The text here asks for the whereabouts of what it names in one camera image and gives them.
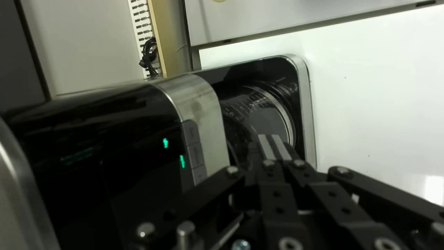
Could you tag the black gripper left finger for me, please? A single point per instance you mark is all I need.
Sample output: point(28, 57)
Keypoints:
point(272, 203)

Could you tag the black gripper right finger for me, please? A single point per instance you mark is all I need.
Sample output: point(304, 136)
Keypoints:
point(351, 203)

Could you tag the glass coffee carafe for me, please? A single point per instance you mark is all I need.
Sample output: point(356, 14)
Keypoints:
point(258, 111)

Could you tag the black chrome coffee maker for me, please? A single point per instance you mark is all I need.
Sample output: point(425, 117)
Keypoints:
point(115, 147)

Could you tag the grey white overhead shelf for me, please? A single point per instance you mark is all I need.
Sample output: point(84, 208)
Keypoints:
point(278, 15)

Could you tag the white perforated vent strip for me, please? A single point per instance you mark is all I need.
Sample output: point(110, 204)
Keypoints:
point(140, 28)

